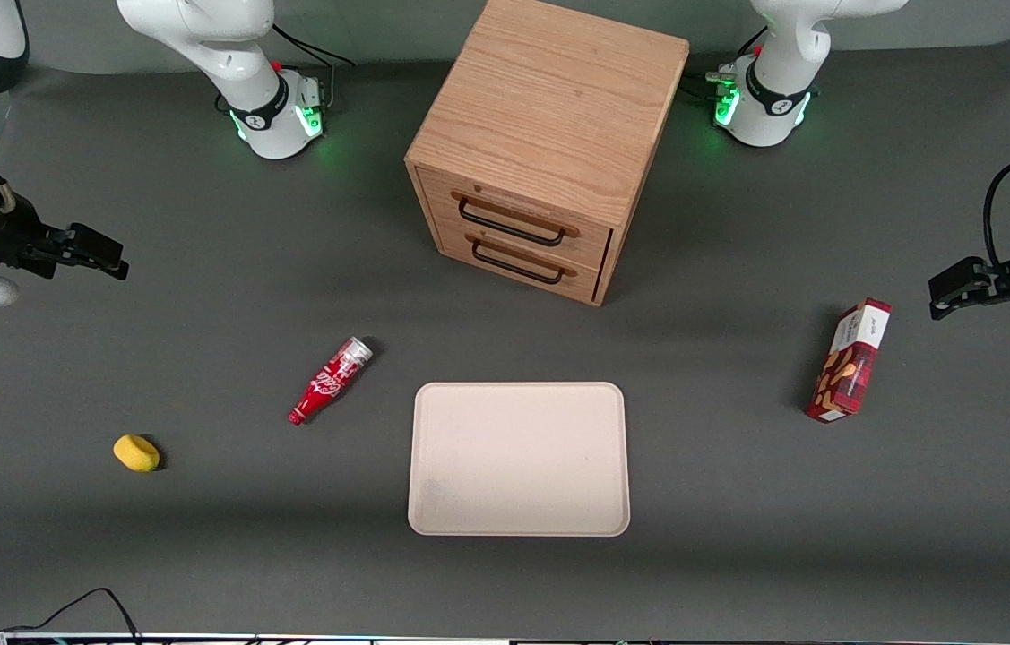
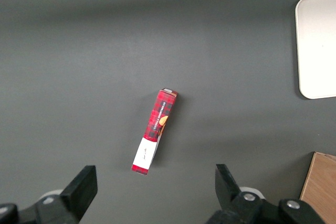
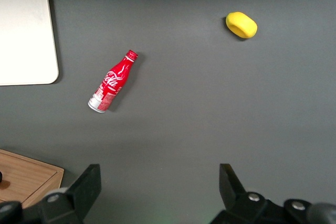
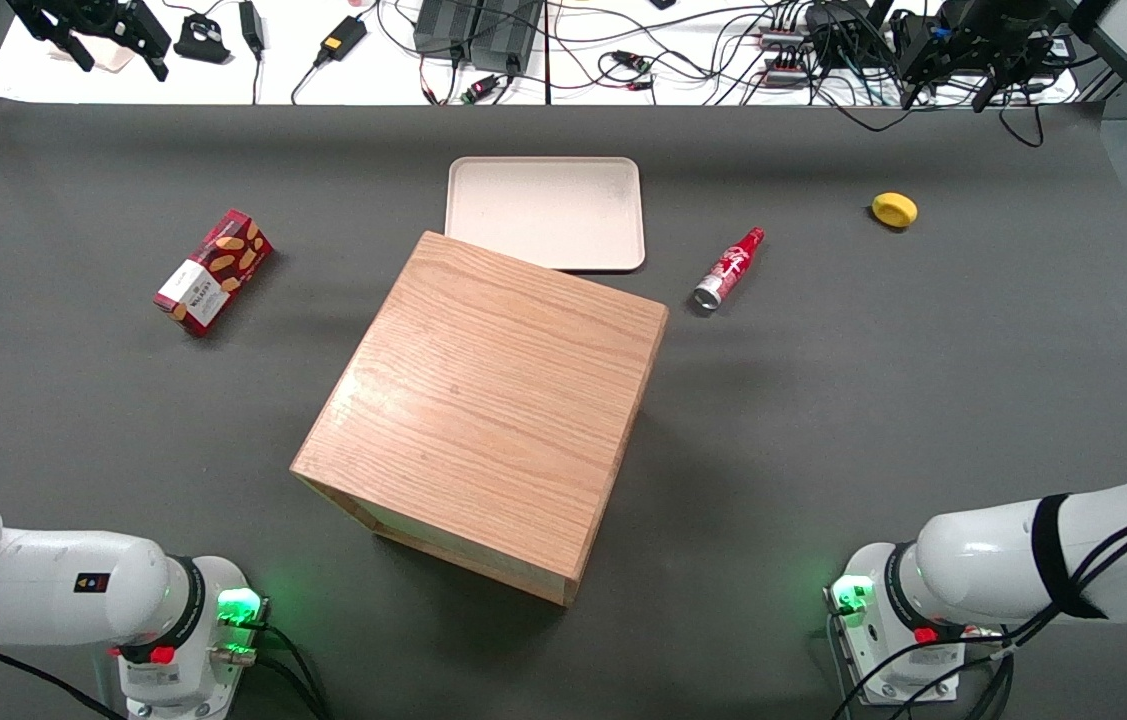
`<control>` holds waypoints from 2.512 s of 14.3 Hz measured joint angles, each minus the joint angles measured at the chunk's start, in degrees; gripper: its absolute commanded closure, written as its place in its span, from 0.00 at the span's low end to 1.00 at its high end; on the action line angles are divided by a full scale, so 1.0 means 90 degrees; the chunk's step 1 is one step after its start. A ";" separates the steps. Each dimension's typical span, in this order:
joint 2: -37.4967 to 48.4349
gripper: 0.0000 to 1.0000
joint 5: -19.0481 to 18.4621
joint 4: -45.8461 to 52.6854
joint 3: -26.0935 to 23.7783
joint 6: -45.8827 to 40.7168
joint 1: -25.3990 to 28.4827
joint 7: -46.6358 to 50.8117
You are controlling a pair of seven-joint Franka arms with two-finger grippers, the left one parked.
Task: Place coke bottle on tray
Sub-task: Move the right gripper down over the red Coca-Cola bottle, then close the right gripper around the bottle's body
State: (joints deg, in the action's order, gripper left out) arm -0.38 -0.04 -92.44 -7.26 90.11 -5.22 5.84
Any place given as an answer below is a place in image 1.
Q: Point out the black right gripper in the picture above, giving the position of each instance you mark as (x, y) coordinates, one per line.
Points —
(4, 235)

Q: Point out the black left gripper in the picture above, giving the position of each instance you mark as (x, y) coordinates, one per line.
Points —
(1004, 277)

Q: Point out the red coke bottle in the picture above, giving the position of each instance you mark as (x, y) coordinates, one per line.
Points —
(330, 381)

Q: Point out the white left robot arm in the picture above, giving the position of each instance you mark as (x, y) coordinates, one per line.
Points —
(782, 54)

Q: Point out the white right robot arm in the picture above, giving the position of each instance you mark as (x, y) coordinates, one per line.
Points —
(200, 36)

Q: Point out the beige plastic tray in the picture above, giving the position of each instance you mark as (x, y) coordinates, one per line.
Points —
(518, 457)

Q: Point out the red snack box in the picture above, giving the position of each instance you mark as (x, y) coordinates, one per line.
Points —
(850, 363)

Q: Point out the yellow lemon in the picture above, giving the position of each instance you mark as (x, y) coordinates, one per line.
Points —
(136, 453)

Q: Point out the larger wooden drawer front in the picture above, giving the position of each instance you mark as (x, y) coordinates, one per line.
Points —
(513, 210)

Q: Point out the smaller wooden drawer front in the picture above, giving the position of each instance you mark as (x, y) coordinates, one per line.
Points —
(522, 273)

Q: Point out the wooden drawer cabinet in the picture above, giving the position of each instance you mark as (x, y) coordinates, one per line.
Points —
(549, 98)

